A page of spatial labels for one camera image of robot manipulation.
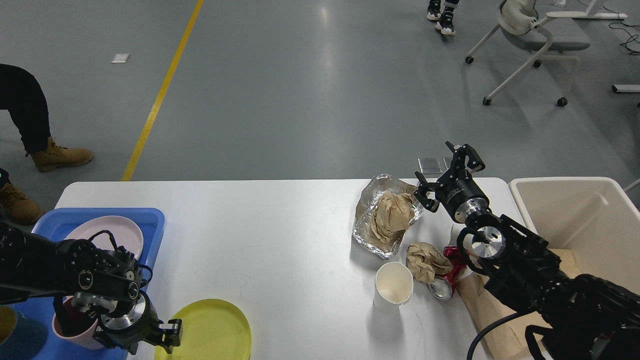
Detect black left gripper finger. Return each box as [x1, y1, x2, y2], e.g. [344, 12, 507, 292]
[157, 318, 183, 354]
[93, 332, 126, 350]

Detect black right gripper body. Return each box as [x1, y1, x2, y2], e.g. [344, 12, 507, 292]
[436, 174, 491, 224]

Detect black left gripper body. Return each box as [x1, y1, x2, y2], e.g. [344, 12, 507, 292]
[94, 292, 162, 355]

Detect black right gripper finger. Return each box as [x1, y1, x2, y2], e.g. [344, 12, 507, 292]
[414, 171, 442, 213]
[445, 141, 486, 182]

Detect pink mug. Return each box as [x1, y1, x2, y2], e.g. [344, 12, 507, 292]
[51, 296, 105, 351]

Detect yellow plate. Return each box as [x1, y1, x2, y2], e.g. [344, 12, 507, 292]
[154, 299, 252, 360]

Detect dark green mug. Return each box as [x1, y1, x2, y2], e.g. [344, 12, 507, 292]
[0, 306, 48, 360]

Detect brown paper bag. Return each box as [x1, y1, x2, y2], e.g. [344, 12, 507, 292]
[456, 248, 587, 360]

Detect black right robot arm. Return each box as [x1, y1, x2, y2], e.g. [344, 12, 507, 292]
[414, 141, 640, 360]

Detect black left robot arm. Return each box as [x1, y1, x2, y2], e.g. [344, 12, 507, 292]
[0, 223, 183, 354]

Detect metal floor socket plate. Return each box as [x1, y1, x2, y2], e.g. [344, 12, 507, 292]
[417, 157, 446, 174]

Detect crumpled brown paper on foil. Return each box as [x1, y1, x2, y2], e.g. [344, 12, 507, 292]
[370, 190, 415, 244]

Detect crumpled brown paper ball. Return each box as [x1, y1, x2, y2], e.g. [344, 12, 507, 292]
[406, 241, 453, 285]

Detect crumpled aluminium foil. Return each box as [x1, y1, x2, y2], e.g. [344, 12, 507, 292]
[352, 173, 424, 260]

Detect pink plate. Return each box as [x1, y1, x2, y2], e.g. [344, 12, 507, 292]
[65, 215, 144, 260]

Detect crushed red soda can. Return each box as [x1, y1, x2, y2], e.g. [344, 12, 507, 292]
[427, 245, 467, 301]

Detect white paper cup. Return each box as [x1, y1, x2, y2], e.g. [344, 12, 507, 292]
[373, 261, 414, 313]

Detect beige plastic bin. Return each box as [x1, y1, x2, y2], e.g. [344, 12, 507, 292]
[509, 177, 640, 294]

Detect walking person dark trousers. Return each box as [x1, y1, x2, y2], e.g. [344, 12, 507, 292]
[426, 0, 460, 37]

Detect white grey office chair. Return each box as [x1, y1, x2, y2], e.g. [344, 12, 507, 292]
[464, 0, 590, 107]

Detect tan boot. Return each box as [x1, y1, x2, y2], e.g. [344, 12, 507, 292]
[0, 182, 44, 226]
[25, 136, 95, 173]

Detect white desk leg base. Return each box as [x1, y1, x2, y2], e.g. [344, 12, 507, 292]
[611, 84, 640, 94]

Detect seated person in black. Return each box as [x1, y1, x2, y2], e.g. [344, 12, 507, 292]
[0, 64, 51, 155]

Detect black cable on floor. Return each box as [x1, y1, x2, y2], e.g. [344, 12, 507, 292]
[602, 5, 640, 56]

